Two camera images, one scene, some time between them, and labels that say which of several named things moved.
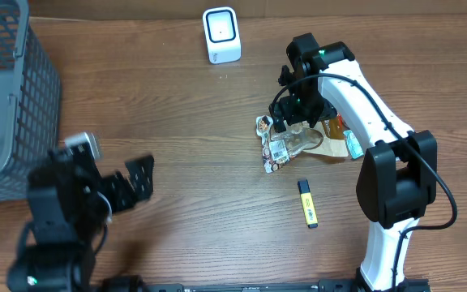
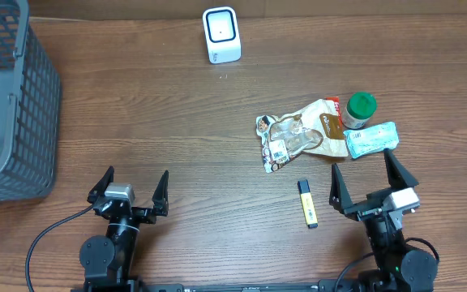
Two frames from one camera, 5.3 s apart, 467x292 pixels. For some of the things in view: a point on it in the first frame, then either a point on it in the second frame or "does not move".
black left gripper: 96,178 to 134,211
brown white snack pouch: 323,138 does not move
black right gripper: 298,118 to 368,206
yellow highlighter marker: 307,203 does not move
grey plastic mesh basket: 17,100 does not move
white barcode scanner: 222,35 does not move
